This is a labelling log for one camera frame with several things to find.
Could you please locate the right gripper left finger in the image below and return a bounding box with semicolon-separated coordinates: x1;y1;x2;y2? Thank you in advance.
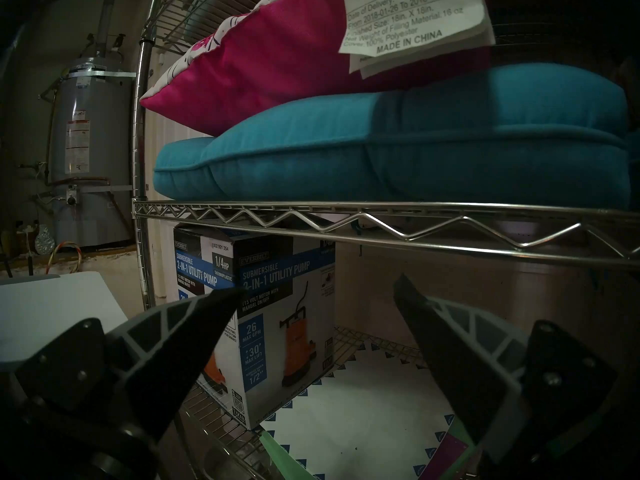
15;286;249;442

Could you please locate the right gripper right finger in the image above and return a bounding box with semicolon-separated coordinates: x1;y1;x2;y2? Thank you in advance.
392;273;618;465

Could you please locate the pink flamingo throw cushion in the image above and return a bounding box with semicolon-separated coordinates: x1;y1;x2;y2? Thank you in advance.
140;0;496;137

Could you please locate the teal tufted seat cushion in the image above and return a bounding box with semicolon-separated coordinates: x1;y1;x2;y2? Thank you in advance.
152;63;632;210

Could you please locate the purple paper sheet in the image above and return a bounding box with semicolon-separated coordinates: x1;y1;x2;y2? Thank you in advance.
425;431;476;480

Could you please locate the white folding table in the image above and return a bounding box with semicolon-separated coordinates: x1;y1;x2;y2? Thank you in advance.
0;271;130;370

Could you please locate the white paper with zigzag edge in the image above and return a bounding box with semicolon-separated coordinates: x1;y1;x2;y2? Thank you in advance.
262;344;458;480

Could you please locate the utility pump cardboard box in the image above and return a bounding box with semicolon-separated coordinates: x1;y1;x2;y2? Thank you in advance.
172;224;337;431

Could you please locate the green paper folder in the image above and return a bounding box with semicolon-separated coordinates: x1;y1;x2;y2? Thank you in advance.
258;429;316;480

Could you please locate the grey water heater tank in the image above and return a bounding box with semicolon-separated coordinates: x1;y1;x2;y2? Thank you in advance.
47;56;137;247

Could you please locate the grey flue pipe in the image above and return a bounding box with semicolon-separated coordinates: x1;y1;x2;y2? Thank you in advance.
95;0;118;60

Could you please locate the red yellow wire loop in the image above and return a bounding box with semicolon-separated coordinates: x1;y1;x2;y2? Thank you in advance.
46;241;82;276

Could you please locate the crumpled silver foil duct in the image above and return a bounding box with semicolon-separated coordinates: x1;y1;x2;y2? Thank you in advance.
34;225;56;255

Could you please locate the chrome wire shelf rack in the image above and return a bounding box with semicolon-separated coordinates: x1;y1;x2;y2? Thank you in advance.
131;0;640;480

